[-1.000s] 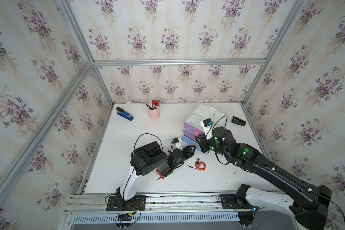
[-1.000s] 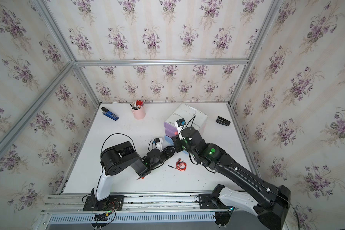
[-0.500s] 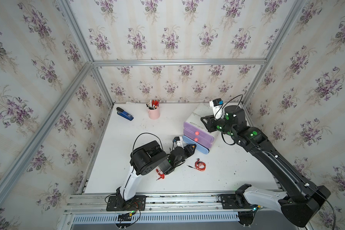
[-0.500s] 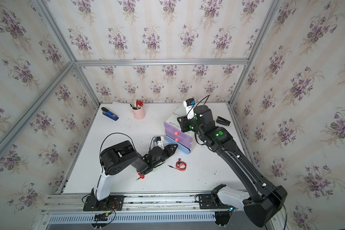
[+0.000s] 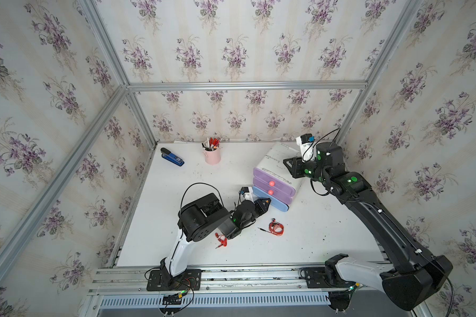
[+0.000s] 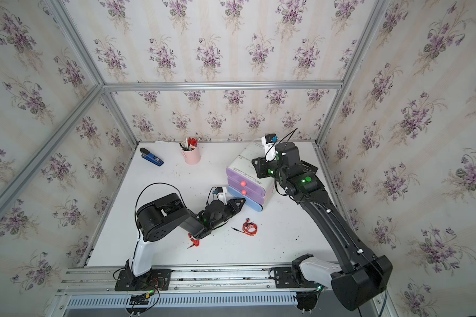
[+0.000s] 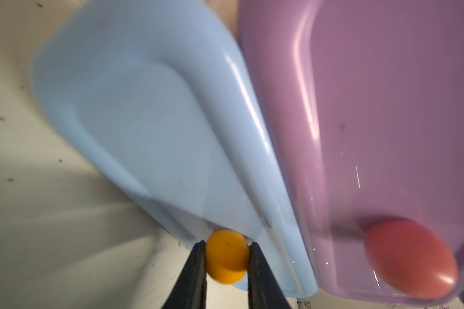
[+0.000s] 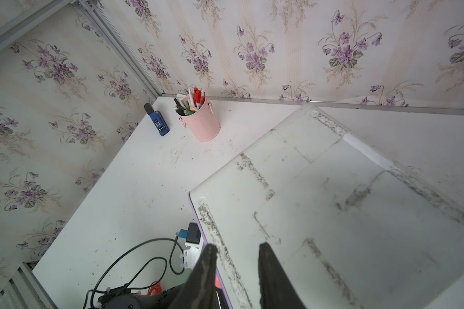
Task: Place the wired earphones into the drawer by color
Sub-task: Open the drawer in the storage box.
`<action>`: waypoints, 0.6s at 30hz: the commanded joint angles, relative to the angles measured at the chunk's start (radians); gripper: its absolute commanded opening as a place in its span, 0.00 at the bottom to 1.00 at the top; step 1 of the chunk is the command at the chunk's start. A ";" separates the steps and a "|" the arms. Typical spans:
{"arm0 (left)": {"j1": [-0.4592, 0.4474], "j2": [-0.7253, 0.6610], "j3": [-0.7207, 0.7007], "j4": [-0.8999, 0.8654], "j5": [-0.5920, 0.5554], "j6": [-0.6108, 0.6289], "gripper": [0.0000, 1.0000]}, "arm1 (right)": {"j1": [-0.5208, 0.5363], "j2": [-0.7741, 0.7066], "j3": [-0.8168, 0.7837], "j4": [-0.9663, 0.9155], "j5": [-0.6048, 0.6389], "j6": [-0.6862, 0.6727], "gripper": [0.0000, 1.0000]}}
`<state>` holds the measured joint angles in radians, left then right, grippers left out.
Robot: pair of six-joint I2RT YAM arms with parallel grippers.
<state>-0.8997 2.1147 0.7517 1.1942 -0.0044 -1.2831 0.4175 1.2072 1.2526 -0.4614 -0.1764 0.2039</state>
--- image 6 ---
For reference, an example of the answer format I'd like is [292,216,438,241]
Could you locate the blue stapler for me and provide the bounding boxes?
[140,147,164,166]

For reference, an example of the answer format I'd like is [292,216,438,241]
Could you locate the aluminium front rail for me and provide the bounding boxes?
[55,262,386,296]

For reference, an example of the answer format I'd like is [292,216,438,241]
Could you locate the purple drawer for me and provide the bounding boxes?
[227,177,266,205]
[226,168,274,197]

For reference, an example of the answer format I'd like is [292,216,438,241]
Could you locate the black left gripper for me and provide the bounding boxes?
[209,199,247,231]

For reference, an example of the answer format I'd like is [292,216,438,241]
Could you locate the black stapler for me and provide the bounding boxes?
[301,161,319,174]

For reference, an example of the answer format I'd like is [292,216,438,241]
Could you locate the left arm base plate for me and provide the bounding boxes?
[113,268,172,291]

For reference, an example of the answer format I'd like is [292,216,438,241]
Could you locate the red wired earphones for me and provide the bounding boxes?
[188,233,200,248]
[233,218,258,236]

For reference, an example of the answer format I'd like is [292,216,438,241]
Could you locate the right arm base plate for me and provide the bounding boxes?
[268,266,321,289]

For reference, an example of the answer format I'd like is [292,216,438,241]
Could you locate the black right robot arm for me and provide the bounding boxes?
[251,142,393,311]

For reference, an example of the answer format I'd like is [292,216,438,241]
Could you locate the red scissors in cup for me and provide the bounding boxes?
[185,137,198,151]

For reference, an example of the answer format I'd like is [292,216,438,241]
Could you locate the blue bottom drawer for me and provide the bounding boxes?
[227,186,263,212]

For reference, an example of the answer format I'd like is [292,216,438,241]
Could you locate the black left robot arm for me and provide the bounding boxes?
[126,182,247,278]

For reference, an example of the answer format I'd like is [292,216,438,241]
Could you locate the white drawer cabinet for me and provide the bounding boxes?
[227,142,264,179]

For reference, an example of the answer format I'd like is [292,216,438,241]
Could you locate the purple top drawer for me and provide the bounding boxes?
[226,168,274,197]

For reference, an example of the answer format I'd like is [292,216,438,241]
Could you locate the pink pen cup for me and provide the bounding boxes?
[182,147,201,165]

